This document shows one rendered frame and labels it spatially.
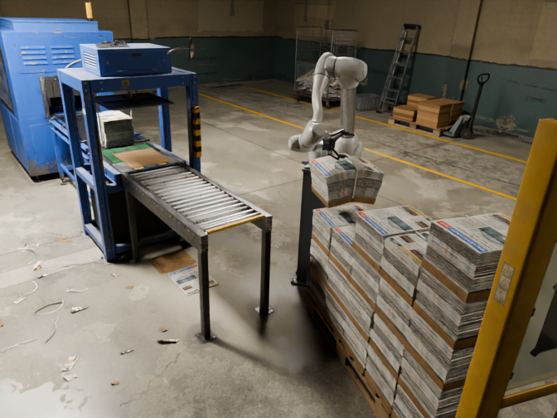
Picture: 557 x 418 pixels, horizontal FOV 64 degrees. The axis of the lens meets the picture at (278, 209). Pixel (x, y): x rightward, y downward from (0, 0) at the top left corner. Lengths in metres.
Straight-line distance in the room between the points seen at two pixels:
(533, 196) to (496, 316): 0.39
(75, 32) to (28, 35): 0.50
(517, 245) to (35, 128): 5.44
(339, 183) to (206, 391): 1.48
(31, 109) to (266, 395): 4.39
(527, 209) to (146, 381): 2.34
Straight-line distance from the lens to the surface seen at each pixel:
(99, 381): 3.04
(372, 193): 2.93
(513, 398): 1.77
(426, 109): 8.99
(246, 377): 2.92
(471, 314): 1.96
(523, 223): 1.36
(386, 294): 2.38
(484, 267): 1.85
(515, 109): 9.36
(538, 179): 1.32
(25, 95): 5.96
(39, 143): 6.08
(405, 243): 2.25
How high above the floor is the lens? 2.08
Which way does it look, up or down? 24 degrees down
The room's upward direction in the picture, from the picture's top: 2 degrees clockwise
